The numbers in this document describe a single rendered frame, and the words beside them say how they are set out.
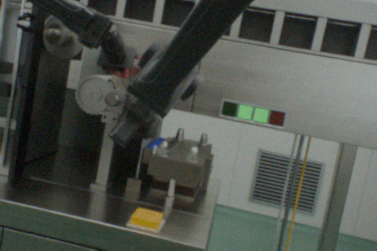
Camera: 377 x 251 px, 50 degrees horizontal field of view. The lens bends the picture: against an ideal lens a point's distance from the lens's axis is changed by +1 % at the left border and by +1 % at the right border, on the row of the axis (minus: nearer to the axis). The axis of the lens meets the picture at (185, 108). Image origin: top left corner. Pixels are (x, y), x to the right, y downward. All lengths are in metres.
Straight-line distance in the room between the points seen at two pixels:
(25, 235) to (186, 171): 0.47
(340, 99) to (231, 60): 0.42
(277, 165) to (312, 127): 2.40
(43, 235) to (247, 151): 2.98
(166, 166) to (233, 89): 0.47
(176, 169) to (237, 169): 2.77
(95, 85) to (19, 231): 0.47
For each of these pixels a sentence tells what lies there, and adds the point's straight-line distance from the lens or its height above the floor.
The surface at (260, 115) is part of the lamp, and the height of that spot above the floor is 1.18.
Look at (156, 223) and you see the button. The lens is 1.04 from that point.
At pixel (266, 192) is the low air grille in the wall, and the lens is 4.02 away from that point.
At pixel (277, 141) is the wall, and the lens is 3.94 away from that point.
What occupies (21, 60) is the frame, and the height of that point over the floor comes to 1.24.
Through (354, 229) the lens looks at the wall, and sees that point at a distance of 4.24.
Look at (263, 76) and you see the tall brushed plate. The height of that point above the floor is 1.33.
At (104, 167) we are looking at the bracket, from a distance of 1.28.
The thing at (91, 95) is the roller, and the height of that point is 1.17.
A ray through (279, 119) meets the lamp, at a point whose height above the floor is 1.18.
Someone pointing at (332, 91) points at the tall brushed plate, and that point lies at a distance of 1.58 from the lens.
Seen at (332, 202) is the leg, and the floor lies 0.87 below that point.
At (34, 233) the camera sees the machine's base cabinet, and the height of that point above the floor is 0.82.
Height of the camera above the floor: 1.31
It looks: 6 degrees down
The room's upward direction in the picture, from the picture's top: 10 degrees clockwise
